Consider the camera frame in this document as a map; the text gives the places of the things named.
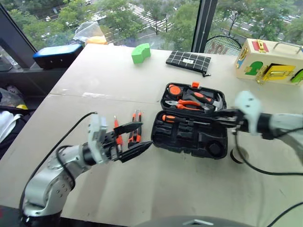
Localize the black garment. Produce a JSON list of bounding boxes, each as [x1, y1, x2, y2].
[[0, 105, 39, 159]]

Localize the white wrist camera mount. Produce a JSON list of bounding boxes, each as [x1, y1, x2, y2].
[[87, 114, 109, 165], [233, 90, 262, 136]]

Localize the black white grid pouch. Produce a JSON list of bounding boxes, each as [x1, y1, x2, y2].
[[165, 50, 212, 78]]

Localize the wooden lock puzzle box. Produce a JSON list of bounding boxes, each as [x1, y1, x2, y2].
[[234, 38, 303, 87]]

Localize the orange round object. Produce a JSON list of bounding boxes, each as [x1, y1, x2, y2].
[[87, 35, 108, 45]]

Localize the black tape roll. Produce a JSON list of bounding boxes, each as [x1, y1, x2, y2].
[[230, 147, 250, 165]]

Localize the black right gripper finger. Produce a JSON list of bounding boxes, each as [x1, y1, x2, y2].
[[216, 108, 238, 118], [213, 118, 238, 129]]

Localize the black plastic tool case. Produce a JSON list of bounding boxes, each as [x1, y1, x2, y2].
[[151, 81, 229, 160]]

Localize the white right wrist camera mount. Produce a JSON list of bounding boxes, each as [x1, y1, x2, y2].
[[233, 90, 262, 136]]

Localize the blue black box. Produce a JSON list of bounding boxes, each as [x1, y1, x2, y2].
[[32, 44, 84, 70]]

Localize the orange handled pliers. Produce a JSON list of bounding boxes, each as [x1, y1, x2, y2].
[[165, 98, 202, 111]]

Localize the orange black tape measure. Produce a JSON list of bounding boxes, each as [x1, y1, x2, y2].
[[168, 83, 183, 100]]

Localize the green curved block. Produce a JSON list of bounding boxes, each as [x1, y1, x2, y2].
[[131, 43, 152, 65]]

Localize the black orange handled screwdriver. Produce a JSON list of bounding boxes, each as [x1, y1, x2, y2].
[[135, 112, 143, 144], [161, 114, 211, 126]]

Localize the dark panel with red mark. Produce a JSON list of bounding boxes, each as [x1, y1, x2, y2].
[[0, 205, 22, 227]]

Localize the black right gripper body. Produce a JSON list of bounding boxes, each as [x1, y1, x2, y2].
[[232, 110, 249, 132]]

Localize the grey crumpled bag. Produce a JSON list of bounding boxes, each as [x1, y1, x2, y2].
[[0, 87, 25, 107]]

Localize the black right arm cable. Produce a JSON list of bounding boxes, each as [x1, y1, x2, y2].
[[233, 126, 303, 227]]

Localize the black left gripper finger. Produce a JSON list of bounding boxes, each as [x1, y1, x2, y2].
[[118, 140, 153, 164], [113, 122, 144, 140]]

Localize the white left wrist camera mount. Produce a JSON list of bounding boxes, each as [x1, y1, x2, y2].
[[87, 114, 109, 165]]

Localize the claw hammer orange black handle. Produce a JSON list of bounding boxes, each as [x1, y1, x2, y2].
[[183, 89, 226, 112]]

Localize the clear plastic bag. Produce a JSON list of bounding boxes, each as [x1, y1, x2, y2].
[[72, 21, 103, 44]]

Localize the black window frame post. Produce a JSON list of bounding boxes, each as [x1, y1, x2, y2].
[[191, 0, 219, 53]]

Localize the black racket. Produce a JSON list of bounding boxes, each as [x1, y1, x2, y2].
[[204, 35, 243, 56]]

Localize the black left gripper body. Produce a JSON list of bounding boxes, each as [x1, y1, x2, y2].
[[100, 131, 123, 162]]

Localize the dark slanted window beam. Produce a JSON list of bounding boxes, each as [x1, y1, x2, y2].
[[0, 4, 39, 70]]

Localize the white cloth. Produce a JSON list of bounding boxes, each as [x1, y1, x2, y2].
[[0, 111, 25, 143]]

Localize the slim orange screwdriver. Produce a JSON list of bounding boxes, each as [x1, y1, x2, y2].
[[113, 114, 124, 152]]

